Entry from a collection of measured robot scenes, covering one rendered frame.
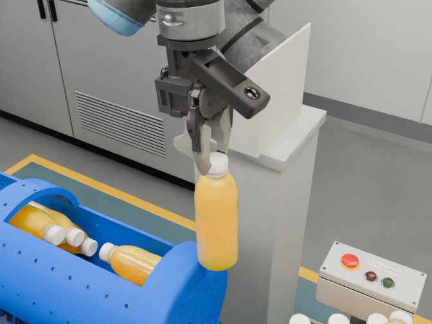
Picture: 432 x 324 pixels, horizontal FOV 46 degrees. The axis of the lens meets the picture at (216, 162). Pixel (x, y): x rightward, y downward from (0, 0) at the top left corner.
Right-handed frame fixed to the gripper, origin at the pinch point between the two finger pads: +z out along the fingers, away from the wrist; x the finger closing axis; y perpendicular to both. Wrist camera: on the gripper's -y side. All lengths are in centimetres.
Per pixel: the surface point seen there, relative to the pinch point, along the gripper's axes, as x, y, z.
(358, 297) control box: -21.9, -17.4, 39.6
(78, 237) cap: 1.7, 38.5, 29.1
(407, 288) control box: -26, -26, 37
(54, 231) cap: 7.3, 37.4, 22.9
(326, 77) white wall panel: -262, 92, 96
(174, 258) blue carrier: 3.6, 8.5, 20.6
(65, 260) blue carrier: 13.8, 26.0, 20.9
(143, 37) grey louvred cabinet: -130, 136, 34
